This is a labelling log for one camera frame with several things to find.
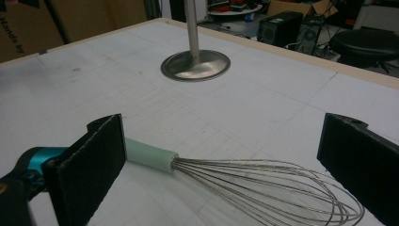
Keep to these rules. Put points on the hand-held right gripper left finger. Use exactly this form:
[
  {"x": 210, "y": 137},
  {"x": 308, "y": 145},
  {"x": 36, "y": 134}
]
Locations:
[{"x": 87, "y": 169}]

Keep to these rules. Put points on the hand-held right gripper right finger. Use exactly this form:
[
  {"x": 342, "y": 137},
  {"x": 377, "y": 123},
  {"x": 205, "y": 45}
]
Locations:
[{"x": 360, "y": 160}]

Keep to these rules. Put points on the black round stool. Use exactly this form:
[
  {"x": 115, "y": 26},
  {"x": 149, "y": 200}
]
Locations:
[{"x": 365, "y": 44}]

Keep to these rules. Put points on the grey computer tower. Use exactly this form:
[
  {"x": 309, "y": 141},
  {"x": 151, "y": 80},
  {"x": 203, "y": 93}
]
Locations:
[{"x": 311, "y": 34}]

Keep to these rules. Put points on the metal stand with round base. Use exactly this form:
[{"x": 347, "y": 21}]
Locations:
[{"x": 196, "y": 64}]

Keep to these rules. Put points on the black computer tower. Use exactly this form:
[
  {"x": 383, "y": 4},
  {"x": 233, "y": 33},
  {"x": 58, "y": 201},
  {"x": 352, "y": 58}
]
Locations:
[{"x": 279, "y": 28}]

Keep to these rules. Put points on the large brown cardboard box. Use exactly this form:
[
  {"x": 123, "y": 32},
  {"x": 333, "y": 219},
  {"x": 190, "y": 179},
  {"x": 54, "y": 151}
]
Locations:
[{"x": 28, "y": 25}]

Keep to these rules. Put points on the open brown cardboard box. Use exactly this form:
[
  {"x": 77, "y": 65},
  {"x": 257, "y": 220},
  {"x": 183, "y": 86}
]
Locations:
[{"x": 301, "y": 7}]

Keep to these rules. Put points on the round white table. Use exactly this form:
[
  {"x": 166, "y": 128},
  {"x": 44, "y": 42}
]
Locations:
[{"x": 235, "y": 12}]

